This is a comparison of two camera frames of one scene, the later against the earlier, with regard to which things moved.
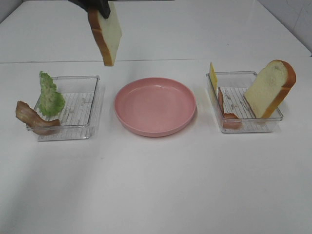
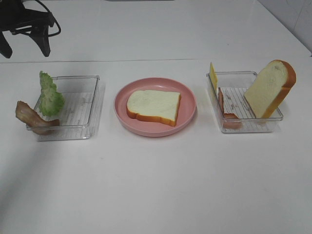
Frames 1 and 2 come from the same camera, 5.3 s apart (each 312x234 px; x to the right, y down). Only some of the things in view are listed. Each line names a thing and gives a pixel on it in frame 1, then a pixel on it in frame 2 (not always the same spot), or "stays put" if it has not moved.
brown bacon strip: [25, 113] stays put
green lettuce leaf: [52, 101] stays put
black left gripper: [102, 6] to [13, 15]
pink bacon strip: [229, 121] stays put
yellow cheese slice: [213, 81] stays put
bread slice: [107, 31] to [153, 105]
